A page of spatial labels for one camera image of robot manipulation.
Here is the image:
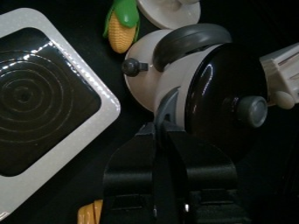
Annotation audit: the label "white toy kitchen piece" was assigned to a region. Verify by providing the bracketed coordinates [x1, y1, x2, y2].
[257, 42, 299, 110]

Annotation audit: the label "toy corn cob green husk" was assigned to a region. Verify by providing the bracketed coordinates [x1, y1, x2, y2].
[101, 0, 141, 54]

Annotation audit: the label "white toy stove black burner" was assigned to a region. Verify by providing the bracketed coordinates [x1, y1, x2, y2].
[0, 7, 121, 222]

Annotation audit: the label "yellow toy food piece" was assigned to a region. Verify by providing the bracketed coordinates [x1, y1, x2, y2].
[76, 199, 104, 224]

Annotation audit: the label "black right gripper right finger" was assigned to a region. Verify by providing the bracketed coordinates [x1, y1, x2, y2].
[163, 121, 253, 224]

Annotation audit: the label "white toy pot grey handles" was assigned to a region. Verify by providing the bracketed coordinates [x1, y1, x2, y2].
[120, 23, 269, 160]

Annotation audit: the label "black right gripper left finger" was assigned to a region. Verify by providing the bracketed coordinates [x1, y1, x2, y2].
[101, 122, 157, 224]

